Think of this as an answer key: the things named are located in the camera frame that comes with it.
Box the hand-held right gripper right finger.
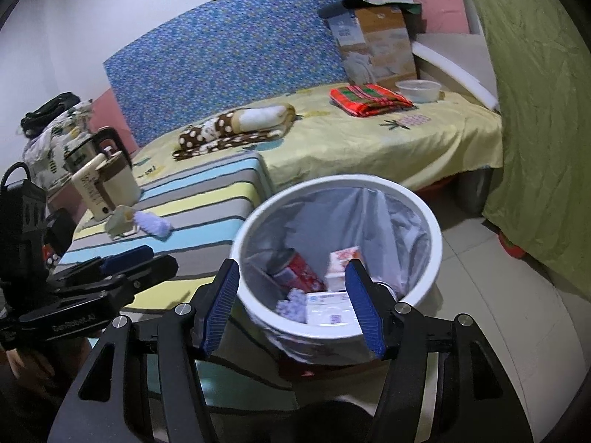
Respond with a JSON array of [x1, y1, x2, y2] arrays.
[[344, 259, 525, 443]]

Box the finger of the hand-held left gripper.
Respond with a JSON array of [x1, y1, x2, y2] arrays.
[[48, 245, 155, 289], [108, 255, 180, 296]]

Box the blue floral mattress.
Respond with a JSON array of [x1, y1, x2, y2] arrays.
[[102, 0, 368, 151]]

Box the brown polka dot blanket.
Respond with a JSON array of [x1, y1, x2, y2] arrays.
[[172, 103, 297, 160]]

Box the white fluffy cloth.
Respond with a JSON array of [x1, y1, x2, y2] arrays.
[[276, 287, 309, 324]]

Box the red basin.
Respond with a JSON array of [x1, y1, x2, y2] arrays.
[[416, 178, 462, 195]]

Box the white trash bin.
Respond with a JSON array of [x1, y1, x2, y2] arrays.
[[229, 174, 443, 363]]

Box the red plastic object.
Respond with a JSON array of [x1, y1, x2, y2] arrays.
[[498, 231, 527, 259]]

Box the white foam board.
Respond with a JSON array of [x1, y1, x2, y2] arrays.
[[411, 32, 502, 110]]

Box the cardboard box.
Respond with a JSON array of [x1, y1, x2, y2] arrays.
[[318, 0, 423, 87]]

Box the yellow bedsheet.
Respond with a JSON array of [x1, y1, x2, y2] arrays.
[[131, 80, 504, 195]]

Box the crumpled tissue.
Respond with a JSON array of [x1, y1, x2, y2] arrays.
[[105, 205, 138, 241]]

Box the red plaid cloth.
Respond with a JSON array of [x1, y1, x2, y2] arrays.
[[329, 83, 415, 117]]

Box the beige electric kettle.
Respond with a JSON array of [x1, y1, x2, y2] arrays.
[[62, 127, 141, 221]]

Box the striped tablecloth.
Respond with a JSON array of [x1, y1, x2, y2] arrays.
[[44, 150, 296, 425]]

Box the purple crumpled wrapper on bed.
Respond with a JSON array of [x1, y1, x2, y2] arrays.
[[134, 210, 174, 241]]

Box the translucent plastic bin liner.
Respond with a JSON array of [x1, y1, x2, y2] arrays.
[[245, 187, 432, 365]]

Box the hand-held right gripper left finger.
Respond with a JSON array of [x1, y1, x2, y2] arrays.
[[48, 258, 241, 443]]

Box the pineapple print fabric bundle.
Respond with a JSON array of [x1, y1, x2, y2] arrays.
[[23, 102, 100, 190]]

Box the dark can with red label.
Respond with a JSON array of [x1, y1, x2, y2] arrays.
[[271, 249, 326, 293]]

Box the purple grape juice carton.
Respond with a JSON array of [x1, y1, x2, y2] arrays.
[[306, 290, 360, 328]]

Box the green cloth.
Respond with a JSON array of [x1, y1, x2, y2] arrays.
[[452, 0, 591, 301]]

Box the clear plastic bowl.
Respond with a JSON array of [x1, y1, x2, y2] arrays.
[[394, 79, 443, 103]]

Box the red strawberry drink carton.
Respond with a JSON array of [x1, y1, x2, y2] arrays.
[[324, 245, 365, 292]]

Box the black bag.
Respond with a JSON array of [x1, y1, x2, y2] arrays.
[[21, 93, 83, 138]]

